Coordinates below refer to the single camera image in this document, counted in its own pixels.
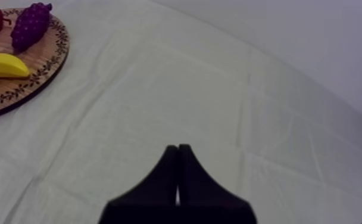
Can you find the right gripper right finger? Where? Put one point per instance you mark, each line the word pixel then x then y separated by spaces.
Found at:
pixel 206 197

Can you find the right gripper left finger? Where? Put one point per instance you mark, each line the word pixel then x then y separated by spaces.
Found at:
pixel 153 194

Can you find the round wooden board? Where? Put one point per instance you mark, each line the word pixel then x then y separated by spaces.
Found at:
pixel 40 62

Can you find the yellow toy banana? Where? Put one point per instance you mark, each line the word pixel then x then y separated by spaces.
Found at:
pixel 2 65

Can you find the purple toy grapes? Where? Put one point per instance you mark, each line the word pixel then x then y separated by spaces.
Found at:
pixel 30 26

